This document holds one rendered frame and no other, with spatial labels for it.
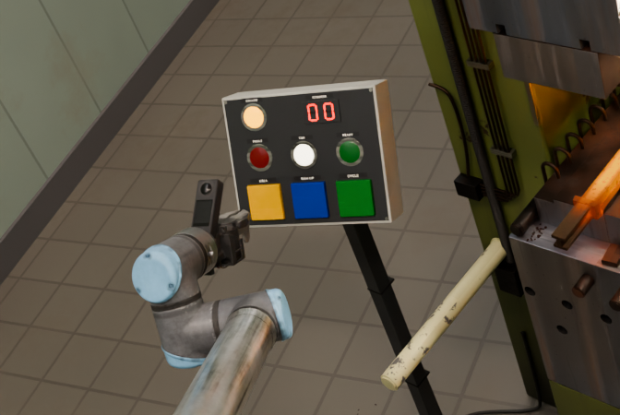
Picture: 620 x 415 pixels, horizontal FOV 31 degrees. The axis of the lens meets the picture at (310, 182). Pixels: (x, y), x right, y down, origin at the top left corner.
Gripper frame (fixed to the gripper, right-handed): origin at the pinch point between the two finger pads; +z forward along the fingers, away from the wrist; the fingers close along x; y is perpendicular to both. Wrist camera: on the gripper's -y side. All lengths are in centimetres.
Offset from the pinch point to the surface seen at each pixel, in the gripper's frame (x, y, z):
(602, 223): 68, 7, 9
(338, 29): -71, -18, 246
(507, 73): 56, -23, -2
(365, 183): 22.8, -2.1, 10.2
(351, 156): 20.3, -7.8, 10.6
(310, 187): 10.7, -1.9, 10.2
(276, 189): 3.0, -1.9, 10.3
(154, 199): -119, 32, 159
